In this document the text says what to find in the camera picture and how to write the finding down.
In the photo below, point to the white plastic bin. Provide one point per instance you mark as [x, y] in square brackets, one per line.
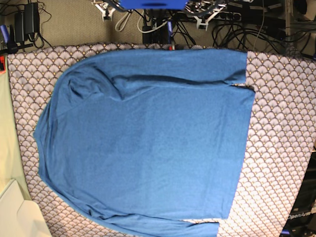
[20, 217]

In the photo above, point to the blue clamp handle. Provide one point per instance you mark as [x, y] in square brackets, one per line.
[5, 33]
[169, 31]

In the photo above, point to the blue centre clamp handle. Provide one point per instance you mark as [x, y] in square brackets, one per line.
[169, 31]

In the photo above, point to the blue long-sleeve T-shirt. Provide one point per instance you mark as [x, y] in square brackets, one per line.
[144, 141]

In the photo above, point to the patterned fan-print tablecloth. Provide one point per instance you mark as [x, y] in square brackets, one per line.
[281, 137]

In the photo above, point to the blue clamp handle left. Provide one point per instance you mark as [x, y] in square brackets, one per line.
[5, 33]

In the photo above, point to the black power adapter brick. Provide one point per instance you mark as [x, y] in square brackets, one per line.
[27, 23]

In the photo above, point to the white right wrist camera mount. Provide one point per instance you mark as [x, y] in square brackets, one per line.
[106, 7]

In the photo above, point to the black OpenArm case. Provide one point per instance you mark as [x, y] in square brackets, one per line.
[302, 219]

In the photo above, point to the white power strip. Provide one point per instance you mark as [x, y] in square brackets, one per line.
[227, 16]

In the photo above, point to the blue box at top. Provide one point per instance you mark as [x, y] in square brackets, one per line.
[153, 4]

